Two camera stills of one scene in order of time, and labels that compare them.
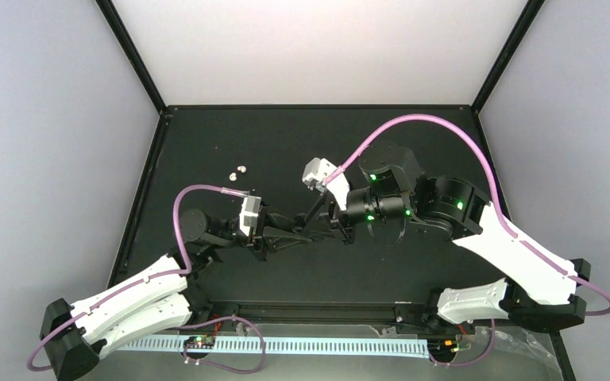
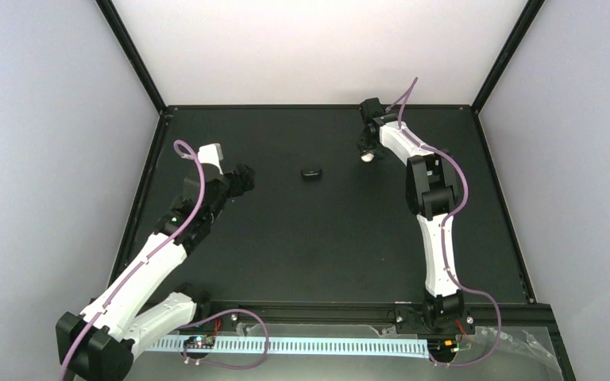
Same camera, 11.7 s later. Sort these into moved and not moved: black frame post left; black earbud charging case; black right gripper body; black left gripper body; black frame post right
Moved: black right gripper body; black left gripper body; black earbud charging case
Not moved: black frame post left; black frame post right
